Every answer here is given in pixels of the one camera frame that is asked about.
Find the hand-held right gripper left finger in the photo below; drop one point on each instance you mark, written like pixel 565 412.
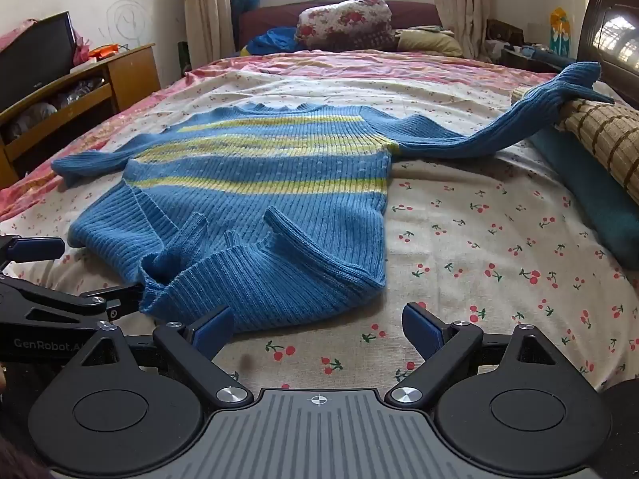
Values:
pixel 214 334

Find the folded floral quilt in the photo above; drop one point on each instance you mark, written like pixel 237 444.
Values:
pixel 344 20

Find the teal bolster pillow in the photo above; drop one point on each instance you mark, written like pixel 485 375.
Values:
pixel 589 189

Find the cherry print bed sheet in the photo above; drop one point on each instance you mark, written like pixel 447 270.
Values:
pixel 474 239

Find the crumpled blue cloth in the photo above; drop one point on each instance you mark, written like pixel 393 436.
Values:
pixel 269 41

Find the wooden cabinet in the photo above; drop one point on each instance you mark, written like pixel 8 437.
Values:
pixel 135 72

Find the pink floral bed sheet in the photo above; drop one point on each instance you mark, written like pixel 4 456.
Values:
pixel 299 60

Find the beige curtain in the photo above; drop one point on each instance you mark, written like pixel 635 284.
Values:
pixel 207 5
pixel 462 5

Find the dark wooden board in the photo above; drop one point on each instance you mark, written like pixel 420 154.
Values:
pixel 611 35

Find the yellow teal wall decoration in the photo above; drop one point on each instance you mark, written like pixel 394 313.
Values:
pixel 559 30

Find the blue yellow-striped knit sweater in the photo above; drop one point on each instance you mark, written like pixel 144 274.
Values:
pixel 259 199

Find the black television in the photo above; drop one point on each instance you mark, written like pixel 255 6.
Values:
pixel 35 60

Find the pale yellow pillow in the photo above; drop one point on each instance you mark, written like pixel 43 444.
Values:
pixel 429 41

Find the cluttered dark nightstand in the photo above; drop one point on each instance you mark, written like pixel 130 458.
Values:
pixel 524 52

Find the orange plastic item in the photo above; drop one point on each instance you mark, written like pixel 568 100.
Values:
pixel 104 51

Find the pink cloth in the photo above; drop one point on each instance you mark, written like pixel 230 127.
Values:
pixel 15 34

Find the maroon bed headboard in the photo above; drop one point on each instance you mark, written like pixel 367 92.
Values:
pixel 269 17

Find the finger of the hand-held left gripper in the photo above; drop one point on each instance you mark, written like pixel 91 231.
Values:
pixel 120 299
pixel 37 249

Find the rolled bamboo mat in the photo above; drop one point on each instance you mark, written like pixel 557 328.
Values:
pixel 604 129

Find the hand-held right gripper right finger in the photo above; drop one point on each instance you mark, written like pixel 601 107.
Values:
pixel 422 332

